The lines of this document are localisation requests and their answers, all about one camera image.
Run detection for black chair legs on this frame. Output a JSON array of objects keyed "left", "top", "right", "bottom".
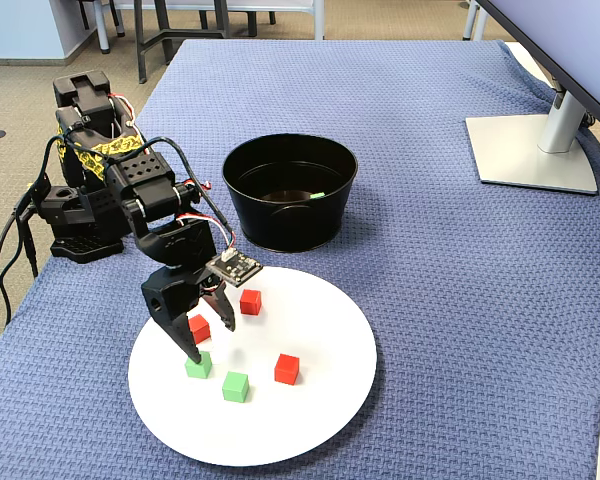
[
  {"left": 76, "top": 0, "right": 127, "bottom": 37},
  {"left": 198, "top": 0, "right": 277, "bottom": 37}
]

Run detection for monitor with silver stand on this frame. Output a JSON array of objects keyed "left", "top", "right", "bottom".
[{"left": 465, "top": 0, "right": 600, "bottom": 196}]

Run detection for black metal bucket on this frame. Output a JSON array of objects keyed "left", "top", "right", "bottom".
[{"left": 221, "top": 132, "right": 360, "bottom": 254}]

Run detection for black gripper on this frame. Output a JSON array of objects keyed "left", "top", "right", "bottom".
[{"left": 140, "top": 266, "right": 237, "bottom": 365}]

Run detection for light grey table leg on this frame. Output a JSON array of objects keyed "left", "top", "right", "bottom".
[{"left": 461, "top": 0, "right": 490, "bottom": 41}]

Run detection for black camera circuit board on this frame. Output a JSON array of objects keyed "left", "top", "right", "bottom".
[{"left": 204, "top": 248, "right": 265, "bottom": 290}]

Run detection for red cube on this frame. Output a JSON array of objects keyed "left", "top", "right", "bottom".
[
  {"left": 187, "top": 314, "right": 212, "bottom": 345},
  {"left": 273, "top": 353, "right": 301, "bottom": 387},
  {"left": 239, "top": 288, "right": 263, "bottom": 317}
]

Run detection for dark grey table frame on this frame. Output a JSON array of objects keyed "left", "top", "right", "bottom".
[{"left": 132, "top": 0, "right": 231, "bottom": 85}]

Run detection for blue woven tablecloth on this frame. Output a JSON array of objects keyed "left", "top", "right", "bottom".
[{"left": 0, "top": 39, "right": 600, "bottom": 480}]

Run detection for thin black hanging cable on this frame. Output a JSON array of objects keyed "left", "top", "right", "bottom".
[{"left": 19, "top": 222, "right": 40, "bottom": 280}]

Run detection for black camera cable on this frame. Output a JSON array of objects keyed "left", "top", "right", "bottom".
[{"left": 10, "top": 135, "right": 239, "bottom": 251}]

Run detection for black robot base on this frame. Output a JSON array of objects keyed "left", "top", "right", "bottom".
[{"left": 32, "top": 184, "right": 131, "bottom": 265}]

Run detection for white round plate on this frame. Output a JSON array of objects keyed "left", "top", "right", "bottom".
[{"left": 127, "top": 265, "right": 379, "bottom": 468}]

